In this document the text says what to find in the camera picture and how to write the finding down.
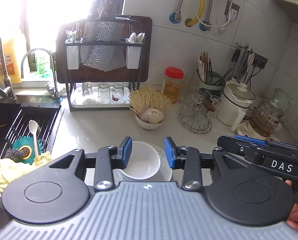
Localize garlic bulb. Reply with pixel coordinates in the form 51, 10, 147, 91
141, 108, 164, 124

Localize hammered steel cleaver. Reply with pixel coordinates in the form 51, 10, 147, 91
80, 20, 126, 70

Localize chrome lever faucet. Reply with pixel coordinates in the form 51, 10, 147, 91
0, 29, 17, 101

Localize chrome gooseneck faucet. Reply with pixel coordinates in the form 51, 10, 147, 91
21, 49, 62, 103

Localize jar with red lid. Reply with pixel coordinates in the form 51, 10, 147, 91
161, 67, 185, 103

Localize yellow gas pipe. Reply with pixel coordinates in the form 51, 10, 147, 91
185, 0, 209, 28

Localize stainless steel sink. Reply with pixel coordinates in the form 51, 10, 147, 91
0, 94, 66, 161

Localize white bowl with garlic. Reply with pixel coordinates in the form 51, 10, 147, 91
135, 111, 167, 130

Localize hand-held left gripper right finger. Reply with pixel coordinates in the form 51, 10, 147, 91
164, 137, 267, 192

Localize white utensil holder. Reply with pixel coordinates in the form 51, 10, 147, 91
66, 42, 80, 69
126, 44, 141, 69

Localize hanging kitchen utensils rail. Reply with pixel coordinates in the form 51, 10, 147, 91
230, 42, 268, 80

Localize white drip tray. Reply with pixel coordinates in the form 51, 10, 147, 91
71, 86, 133, 108

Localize clear glass pitcher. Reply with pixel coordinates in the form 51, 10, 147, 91
271, 88, 294, 115

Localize white pot with glass lid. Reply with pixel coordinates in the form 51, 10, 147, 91
217, 80, 255, 132

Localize black metal kitchen rack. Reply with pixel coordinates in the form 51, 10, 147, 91
55, 16, 153, 112

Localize green sunflower-shaped mat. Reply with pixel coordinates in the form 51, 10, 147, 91
13, 136, 47, 165

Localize glass electric kettle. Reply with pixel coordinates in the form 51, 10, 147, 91
236, 97, 284, 138

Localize yellow detergent bottle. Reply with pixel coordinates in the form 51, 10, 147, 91
0, 39, 23, 83

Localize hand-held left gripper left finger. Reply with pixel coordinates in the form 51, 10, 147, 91
31, 137, 133, 192

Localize green bottle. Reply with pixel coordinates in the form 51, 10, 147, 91
35, 50, 52, 75

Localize white spoon pink handle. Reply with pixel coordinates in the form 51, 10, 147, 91
29, 120, 41, 157

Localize knife with riveted handle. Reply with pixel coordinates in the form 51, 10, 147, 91
88, 0, 103, 18

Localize steel wool scourer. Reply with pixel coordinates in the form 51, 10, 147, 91
5, 148, 26, 159

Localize white power cable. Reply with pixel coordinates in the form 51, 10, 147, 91
217, 0, 235, 33

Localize white oval plate orange rim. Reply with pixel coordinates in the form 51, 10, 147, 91
114, 140, 173, 183

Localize white ceramic spoons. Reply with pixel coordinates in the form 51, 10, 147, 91
128, 32, 146, 43

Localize black sink drain rack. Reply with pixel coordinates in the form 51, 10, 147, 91
5, 102, 62, 161

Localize yellow dish cloth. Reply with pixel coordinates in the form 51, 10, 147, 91
0, 151, 53, 193

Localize clear drinking glass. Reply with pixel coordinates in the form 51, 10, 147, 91
82, 82, 94, 105
97, 83, 111, 105

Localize bundle of chopsticks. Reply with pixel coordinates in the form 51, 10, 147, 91
197, 52, 213, 84

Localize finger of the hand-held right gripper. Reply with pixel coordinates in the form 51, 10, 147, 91
217, 135, 267, 165
234, 135, 298, 153

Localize clear glass with red print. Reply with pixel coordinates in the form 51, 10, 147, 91
112, 83, 126, 104

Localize wall socket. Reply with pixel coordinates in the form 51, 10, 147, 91
225, 1, 240, 21

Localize wire glass cup rack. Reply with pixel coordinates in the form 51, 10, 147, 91
177, 92, 218, 133

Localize green chopstick holder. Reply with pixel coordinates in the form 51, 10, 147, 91
196, 71, 223, 98

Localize dark brown cutting board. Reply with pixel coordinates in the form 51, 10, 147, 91
56, 16, 153, 83

